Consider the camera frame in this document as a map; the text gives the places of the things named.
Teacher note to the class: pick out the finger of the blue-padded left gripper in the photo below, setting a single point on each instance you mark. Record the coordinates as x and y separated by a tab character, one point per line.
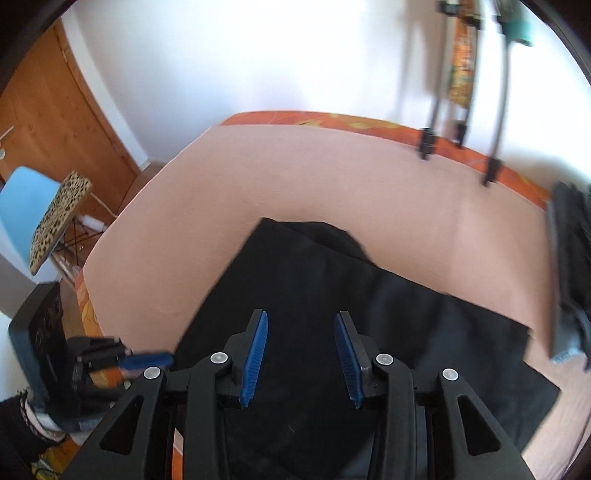
142	361

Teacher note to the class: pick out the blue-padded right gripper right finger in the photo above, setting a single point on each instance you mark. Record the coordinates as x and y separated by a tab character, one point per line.
356	355

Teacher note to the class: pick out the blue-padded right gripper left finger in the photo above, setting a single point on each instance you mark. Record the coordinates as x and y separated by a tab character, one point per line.
246	351

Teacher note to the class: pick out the black pants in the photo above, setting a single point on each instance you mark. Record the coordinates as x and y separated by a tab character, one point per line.
338	369

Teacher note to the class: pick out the orange floral mattress sheet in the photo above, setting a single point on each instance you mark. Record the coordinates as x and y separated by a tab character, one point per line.
341	123

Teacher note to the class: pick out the black box on floor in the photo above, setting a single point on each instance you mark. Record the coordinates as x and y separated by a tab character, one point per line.
37	336

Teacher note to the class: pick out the leopard print cushion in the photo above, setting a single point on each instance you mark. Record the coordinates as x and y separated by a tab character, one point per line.
71	193

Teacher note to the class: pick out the light blue chair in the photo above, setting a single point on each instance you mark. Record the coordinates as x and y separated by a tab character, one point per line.
25	198

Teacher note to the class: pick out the wooden door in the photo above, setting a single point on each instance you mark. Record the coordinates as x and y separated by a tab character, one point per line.
50	122

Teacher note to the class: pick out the stack of folded dark clothes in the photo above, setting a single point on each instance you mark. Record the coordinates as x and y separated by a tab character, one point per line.
568	220

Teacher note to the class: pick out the orange patterned hanging cloth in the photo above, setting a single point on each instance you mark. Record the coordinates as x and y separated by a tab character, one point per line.
463	58

